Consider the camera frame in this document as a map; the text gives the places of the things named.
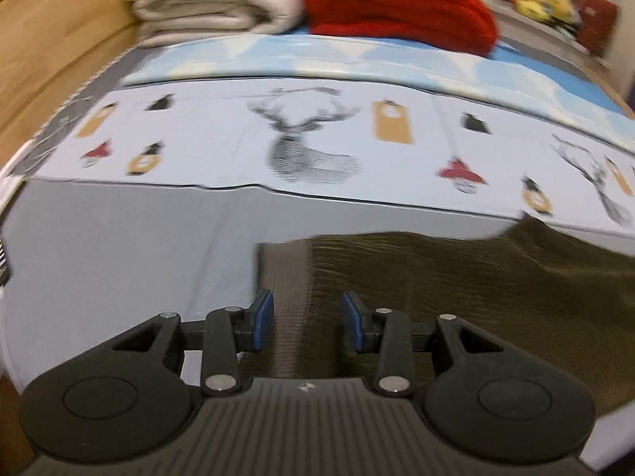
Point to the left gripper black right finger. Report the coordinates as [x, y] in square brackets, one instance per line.
[479, 393]

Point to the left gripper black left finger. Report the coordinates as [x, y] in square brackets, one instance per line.
[137, 391]

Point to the dark olive brown pants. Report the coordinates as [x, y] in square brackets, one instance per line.
[563, 300]

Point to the white printed deer bedsheet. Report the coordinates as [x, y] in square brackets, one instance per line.
[153, 198]

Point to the light blue cloud blanket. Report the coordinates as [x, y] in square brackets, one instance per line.
[504, 84]

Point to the white shelf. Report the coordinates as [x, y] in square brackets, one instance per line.
[514, 27]

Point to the dark red box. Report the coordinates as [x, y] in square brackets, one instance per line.
[597, 22]

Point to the yellow plush toy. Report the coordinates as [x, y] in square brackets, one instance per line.
[545, 11]

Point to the wooden bed frame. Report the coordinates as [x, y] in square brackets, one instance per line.
[49, 48]

